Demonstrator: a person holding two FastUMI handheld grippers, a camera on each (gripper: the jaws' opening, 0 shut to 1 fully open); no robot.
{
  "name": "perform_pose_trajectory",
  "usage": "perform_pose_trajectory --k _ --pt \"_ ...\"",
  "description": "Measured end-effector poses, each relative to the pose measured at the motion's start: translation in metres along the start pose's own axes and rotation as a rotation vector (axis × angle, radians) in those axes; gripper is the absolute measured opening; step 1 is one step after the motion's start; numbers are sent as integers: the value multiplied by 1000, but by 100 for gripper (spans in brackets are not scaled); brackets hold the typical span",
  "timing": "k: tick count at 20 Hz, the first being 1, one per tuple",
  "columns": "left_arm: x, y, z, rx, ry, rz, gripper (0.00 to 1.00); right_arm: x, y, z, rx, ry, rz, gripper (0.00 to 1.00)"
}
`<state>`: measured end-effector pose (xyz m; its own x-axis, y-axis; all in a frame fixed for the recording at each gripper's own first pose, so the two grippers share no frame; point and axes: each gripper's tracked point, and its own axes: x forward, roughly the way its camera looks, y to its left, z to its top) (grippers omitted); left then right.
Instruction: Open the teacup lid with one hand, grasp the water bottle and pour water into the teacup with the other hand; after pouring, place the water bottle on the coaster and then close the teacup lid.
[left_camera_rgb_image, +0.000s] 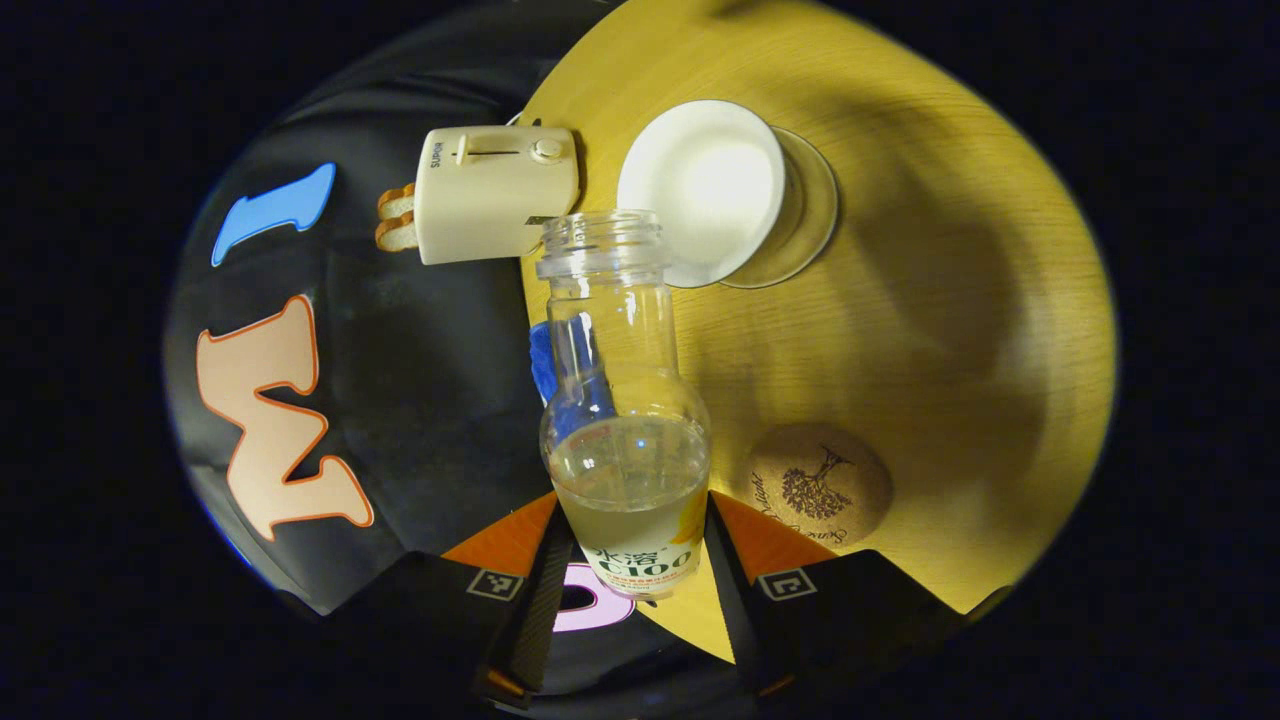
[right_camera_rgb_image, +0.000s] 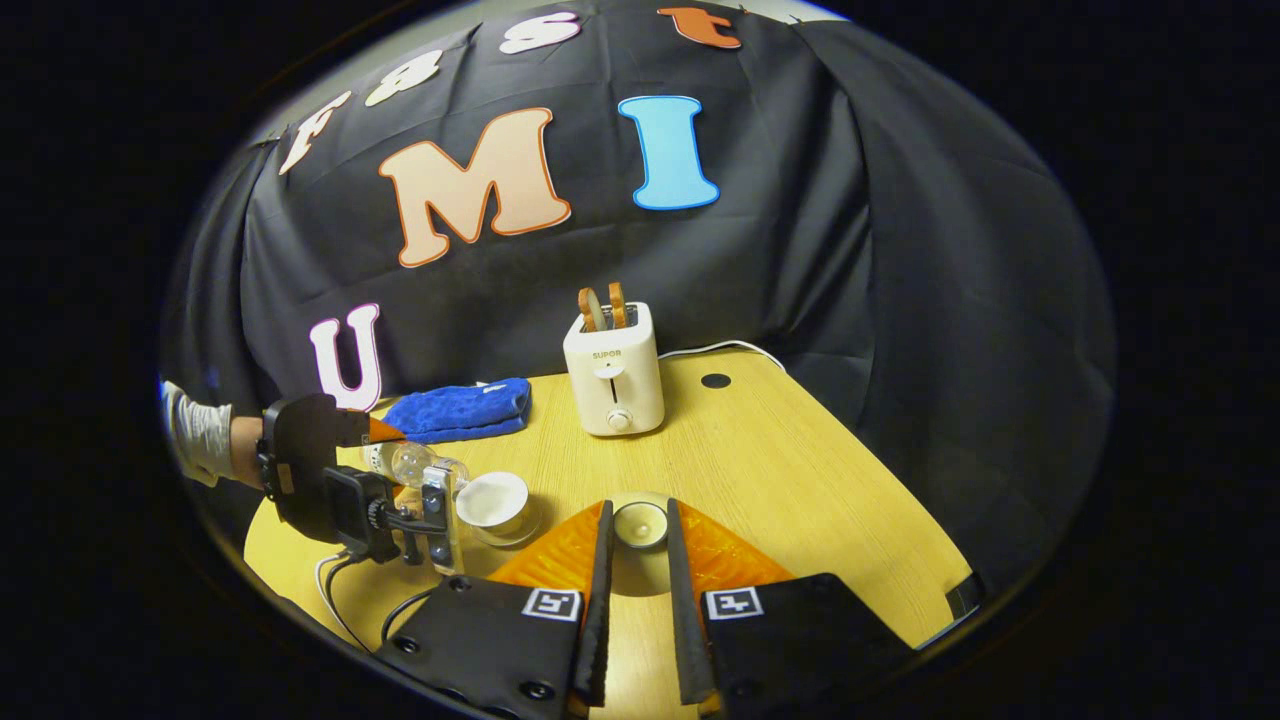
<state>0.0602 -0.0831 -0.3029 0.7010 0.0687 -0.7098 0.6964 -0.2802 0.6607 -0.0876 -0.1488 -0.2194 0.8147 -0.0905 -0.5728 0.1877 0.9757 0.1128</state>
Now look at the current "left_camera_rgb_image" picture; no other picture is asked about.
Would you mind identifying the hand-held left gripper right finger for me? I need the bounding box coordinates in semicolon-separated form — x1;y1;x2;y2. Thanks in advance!
703;489;976;701

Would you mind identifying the teacup saucer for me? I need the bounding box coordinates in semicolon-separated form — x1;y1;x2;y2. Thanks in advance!
718;127;840;292

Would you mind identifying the white teacup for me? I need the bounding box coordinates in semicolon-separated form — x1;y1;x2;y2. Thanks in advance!
616;99;787;290

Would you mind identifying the cream toaster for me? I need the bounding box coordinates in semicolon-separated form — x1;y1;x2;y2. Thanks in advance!
412;125;582;267

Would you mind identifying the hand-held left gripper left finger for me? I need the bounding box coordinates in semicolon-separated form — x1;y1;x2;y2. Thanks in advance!
320;490;578;713

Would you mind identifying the round cork coaster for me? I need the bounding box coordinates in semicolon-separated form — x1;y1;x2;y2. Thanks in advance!
744;422;895;550

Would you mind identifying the black backdrop cloth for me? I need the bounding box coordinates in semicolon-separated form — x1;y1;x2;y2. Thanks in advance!
163;5;761;716

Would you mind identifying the blue towel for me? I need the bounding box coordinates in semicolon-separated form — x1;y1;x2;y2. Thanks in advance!
528;320;561;406

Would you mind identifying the clear plastic water bottle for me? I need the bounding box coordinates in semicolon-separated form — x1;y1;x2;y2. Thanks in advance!
536;210;714;601

